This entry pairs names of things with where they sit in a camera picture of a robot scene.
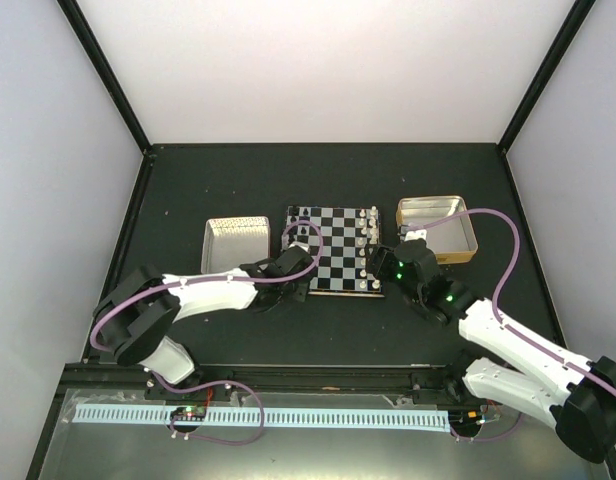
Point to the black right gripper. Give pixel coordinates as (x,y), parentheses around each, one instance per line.
(380,258)

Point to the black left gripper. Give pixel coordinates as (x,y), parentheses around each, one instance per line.
(301,292)

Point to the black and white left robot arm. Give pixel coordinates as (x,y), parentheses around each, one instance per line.
(133,322)

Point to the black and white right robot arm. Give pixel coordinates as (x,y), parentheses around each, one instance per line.
(571,394)

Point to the right circuit board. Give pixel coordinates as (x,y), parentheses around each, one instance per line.
(472,417)

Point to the circuit board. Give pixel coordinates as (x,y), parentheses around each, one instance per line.
(472,417)
(188,414)

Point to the left circuit board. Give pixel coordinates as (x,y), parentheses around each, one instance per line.
(188,414)

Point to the black and white chessboard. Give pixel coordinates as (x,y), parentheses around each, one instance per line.
(334,232)

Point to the gold metal tin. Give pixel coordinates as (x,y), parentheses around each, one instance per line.
(450,235)

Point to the pink metal tin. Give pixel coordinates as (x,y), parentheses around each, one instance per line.
(231,241)

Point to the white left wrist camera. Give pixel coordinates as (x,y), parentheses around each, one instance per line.
(305,247)

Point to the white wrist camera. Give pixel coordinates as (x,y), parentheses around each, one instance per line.
(411,233)
(305,247)

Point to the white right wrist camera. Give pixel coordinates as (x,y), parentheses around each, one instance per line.
(411,233)

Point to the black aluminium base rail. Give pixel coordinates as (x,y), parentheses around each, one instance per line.
(424,385)

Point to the light blue slotted cable duct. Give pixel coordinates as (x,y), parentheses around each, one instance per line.
(269,417)

